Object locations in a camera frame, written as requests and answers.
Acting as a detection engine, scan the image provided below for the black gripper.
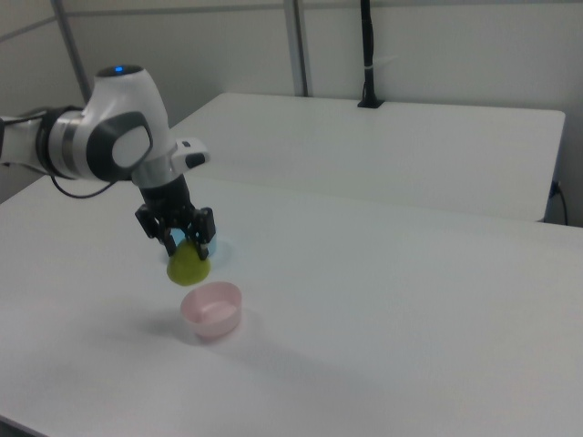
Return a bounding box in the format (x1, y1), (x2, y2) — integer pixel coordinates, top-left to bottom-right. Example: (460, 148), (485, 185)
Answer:
(134, 175), (217, 262)

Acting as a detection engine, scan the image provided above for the black camera stand pole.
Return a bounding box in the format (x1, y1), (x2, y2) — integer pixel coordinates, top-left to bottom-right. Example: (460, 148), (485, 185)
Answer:
(357, 0), (386, 109)

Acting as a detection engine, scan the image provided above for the green yellow pear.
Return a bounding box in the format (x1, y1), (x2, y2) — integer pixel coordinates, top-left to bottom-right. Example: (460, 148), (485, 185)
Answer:
(166, 239), (214, 288)

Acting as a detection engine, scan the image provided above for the pink plastic bowl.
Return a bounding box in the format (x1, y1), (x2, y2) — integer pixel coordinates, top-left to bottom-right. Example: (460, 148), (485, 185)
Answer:
(180, 280), (243, 340)

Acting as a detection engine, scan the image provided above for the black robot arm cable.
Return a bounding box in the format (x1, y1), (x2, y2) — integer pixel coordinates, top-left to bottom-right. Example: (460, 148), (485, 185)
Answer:
(46, 173), (120, 200)

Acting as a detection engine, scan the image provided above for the white cable tie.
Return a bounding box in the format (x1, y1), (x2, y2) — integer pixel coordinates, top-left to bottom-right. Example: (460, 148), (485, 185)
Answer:
(363, 55), (398, 74)

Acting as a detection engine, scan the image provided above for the blue plastic bowl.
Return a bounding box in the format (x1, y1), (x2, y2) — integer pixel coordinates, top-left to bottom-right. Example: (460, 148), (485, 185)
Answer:
(161, 227), (220, 266)

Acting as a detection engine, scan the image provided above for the black power cable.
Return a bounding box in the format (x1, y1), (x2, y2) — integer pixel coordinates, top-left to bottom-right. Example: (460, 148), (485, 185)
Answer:
(549, 180), (571, 227)

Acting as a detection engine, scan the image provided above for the grey metal partition post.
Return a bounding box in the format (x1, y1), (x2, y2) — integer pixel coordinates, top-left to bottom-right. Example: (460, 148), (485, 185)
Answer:
(48, 0), (93, 107)
(282, 0), (314, 98)

